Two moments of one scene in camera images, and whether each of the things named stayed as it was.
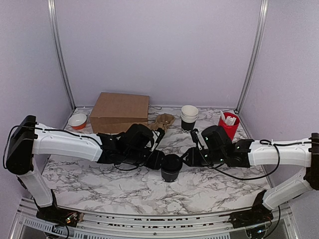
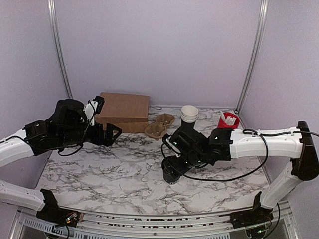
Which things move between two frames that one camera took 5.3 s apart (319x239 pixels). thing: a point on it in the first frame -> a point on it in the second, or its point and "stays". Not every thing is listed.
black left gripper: (155, 163) -> (108, 141)
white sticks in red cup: (229, 120) stays
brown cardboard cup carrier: (162, 121) stays
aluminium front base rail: (28, 223) stays
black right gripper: (193, 161) -> (174, 165)
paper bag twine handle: (154, 106) stays
